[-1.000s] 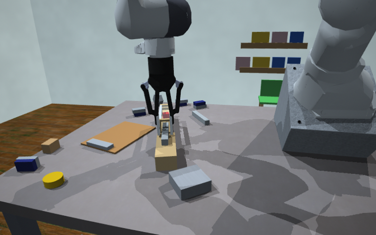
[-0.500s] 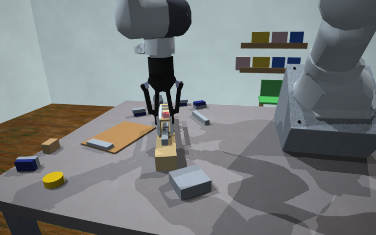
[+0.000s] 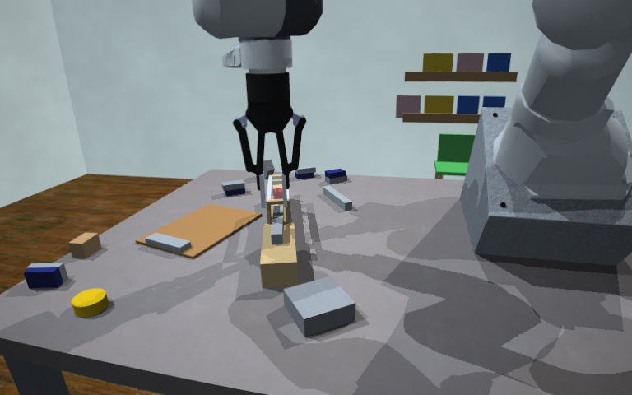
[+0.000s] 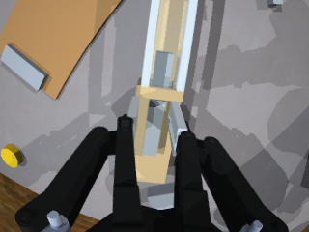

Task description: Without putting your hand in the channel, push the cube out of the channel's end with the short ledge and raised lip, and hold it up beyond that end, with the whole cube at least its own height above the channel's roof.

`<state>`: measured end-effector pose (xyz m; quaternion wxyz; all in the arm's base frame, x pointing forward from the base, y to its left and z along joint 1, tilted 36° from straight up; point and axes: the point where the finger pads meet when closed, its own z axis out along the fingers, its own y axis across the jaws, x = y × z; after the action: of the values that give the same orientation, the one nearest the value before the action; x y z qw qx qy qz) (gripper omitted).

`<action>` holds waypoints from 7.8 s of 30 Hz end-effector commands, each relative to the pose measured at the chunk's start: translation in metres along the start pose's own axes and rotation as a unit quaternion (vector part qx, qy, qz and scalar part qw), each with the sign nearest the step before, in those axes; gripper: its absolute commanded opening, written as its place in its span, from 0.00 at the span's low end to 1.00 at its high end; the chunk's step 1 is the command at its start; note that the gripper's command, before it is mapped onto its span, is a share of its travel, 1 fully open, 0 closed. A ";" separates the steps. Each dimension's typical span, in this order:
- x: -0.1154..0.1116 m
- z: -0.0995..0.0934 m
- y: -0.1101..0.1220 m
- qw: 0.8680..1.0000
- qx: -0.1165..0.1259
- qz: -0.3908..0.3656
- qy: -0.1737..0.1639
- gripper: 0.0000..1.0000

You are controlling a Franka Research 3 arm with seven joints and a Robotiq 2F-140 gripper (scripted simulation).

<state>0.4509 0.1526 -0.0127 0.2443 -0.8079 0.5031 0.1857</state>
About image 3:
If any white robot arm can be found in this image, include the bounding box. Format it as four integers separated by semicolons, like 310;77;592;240
192;0;632;200

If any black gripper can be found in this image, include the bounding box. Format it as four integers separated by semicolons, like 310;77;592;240
233;72;306;208

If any small tan block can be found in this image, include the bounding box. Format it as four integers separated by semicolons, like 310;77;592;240
69;233;101;258

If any yellow short cylinder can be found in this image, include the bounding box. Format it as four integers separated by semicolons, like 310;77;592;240
72;288;109;317

